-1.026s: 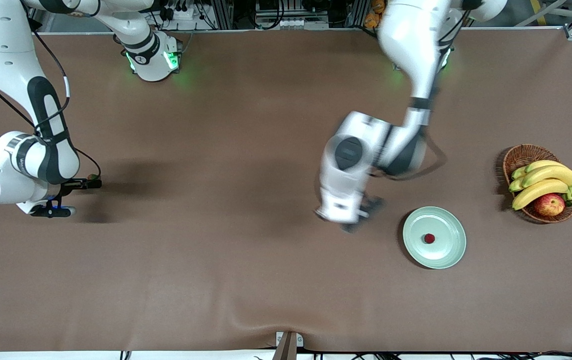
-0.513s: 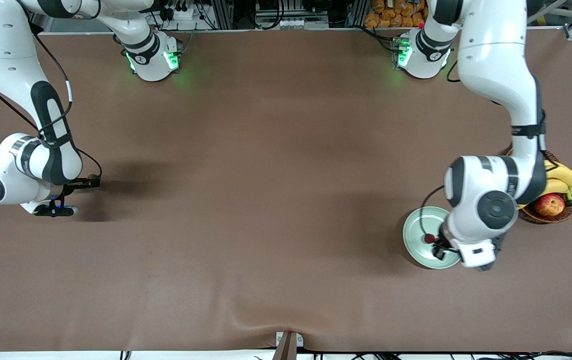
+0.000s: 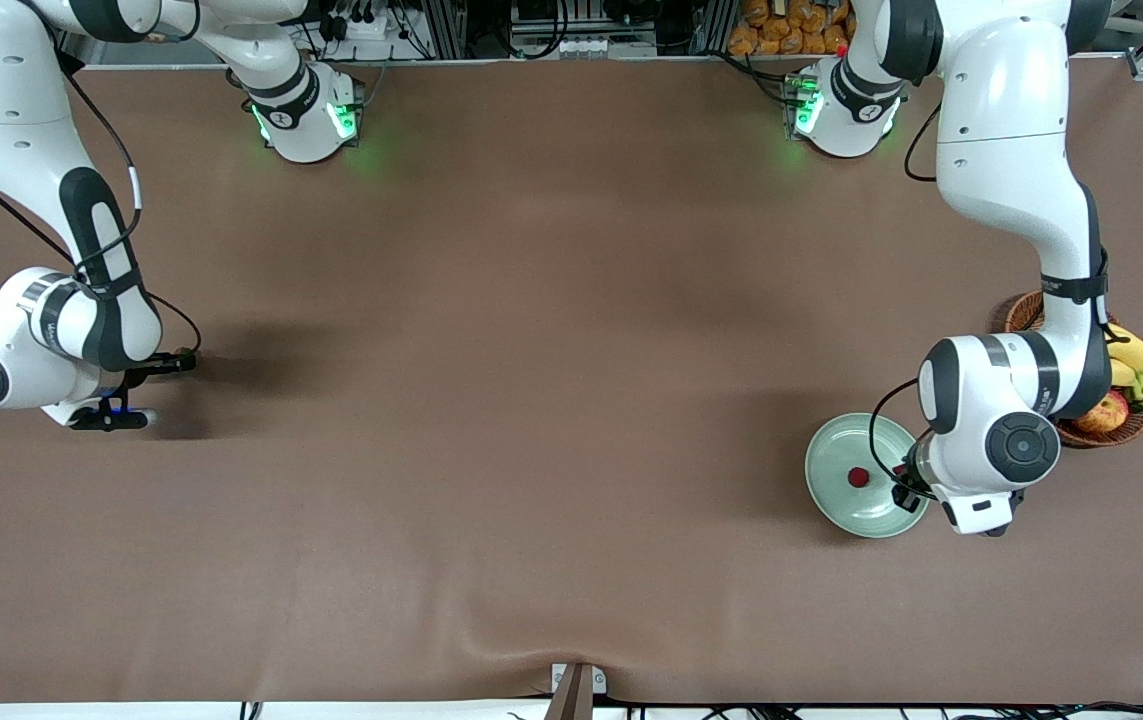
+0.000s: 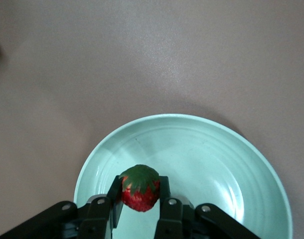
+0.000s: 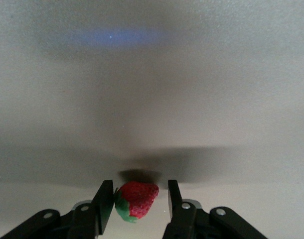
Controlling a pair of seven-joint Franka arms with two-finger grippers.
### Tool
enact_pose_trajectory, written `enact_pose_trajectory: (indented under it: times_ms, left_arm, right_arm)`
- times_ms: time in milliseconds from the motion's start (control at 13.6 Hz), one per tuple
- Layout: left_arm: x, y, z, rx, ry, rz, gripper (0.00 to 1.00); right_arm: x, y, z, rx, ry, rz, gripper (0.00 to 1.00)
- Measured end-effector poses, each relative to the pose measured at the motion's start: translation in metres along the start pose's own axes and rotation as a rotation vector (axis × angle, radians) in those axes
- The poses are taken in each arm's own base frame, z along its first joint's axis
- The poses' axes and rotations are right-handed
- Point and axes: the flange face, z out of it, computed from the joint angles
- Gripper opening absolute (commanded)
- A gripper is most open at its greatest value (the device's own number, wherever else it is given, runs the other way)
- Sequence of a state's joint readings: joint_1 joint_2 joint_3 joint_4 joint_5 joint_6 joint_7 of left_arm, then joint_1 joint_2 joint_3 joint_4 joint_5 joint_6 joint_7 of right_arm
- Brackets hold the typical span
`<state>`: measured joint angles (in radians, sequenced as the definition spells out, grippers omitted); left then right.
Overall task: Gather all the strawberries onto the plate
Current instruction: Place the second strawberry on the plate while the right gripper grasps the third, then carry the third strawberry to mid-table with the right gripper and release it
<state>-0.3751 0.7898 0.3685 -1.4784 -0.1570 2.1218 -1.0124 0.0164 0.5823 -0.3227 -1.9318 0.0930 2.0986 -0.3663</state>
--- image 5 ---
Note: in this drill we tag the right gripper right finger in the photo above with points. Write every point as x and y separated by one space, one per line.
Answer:
182 221

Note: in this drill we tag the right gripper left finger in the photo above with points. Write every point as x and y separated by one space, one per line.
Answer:
92 221

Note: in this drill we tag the red toy strawberry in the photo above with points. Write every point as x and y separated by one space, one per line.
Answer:
139 199

